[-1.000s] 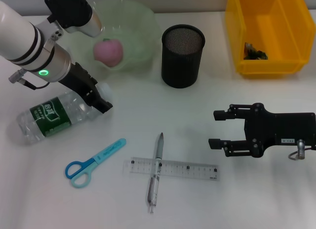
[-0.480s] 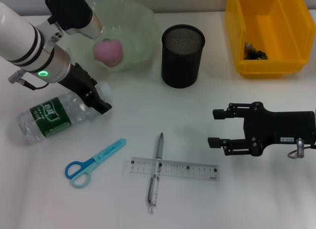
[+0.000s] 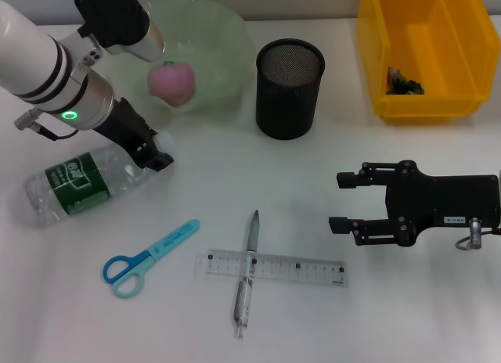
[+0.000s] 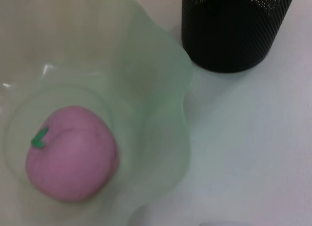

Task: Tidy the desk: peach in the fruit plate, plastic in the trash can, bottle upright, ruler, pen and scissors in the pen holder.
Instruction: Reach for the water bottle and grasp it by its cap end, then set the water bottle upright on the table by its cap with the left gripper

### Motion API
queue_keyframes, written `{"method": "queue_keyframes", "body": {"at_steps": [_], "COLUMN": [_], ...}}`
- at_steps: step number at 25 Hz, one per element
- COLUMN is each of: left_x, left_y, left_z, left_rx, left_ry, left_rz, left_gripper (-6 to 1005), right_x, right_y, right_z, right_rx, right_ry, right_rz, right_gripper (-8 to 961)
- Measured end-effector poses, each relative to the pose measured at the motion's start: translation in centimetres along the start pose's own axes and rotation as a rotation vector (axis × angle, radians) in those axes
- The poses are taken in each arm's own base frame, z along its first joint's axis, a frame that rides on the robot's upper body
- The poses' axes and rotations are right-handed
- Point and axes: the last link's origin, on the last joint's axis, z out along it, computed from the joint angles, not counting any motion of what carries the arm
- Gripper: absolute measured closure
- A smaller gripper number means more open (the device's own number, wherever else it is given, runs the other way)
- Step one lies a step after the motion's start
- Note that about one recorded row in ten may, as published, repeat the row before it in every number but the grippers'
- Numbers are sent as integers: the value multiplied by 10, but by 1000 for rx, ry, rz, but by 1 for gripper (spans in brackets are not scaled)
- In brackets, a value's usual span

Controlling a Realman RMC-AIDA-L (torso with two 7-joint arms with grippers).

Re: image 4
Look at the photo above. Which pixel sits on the black mesh pen holder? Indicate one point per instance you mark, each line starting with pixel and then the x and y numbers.
pixel 231 41

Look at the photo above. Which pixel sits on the pink toy peach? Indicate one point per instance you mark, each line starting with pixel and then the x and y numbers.
pixel 73 162

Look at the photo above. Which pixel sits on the translucent green fruit bowl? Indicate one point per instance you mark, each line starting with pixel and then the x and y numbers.
pixel 146 89

